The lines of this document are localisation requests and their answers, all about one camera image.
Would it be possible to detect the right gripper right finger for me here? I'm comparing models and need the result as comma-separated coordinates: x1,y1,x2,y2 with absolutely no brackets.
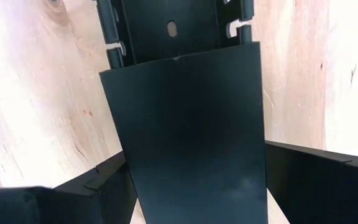
264,139,358,224

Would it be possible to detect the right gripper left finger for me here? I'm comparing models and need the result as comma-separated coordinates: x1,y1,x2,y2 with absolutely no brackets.
0,151,138,224

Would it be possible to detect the black duct cover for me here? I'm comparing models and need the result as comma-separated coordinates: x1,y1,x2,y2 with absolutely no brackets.
99,42,269,224

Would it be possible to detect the black slotted cable duct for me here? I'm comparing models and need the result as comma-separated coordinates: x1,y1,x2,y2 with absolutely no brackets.
95,0,256,70

